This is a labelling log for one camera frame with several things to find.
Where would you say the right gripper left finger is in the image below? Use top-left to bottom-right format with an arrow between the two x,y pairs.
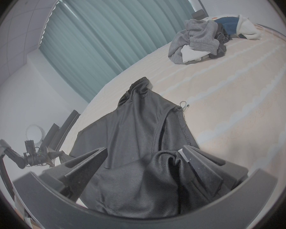
39,147 -> 108,202

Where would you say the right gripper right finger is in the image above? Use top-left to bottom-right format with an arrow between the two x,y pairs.
182,145 -> 249,198

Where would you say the black T-shirt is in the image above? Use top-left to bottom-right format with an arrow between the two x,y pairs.
69,76 -> 239,220

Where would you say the bed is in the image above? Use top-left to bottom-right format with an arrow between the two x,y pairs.
58,0 -> 286,209

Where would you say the pile of clothes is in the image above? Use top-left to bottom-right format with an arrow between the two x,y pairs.
168,14 -> 264,65

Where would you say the round mirror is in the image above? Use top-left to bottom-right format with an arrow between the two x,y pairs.
26,124 -> 45,144

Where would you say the blue-green curtain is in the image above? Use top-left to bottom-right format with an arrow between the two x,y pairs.
39,0 -> 197,104

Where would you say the grey bedside table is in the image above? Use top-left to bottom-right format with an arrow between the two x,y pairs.
191,9 -> 209,20

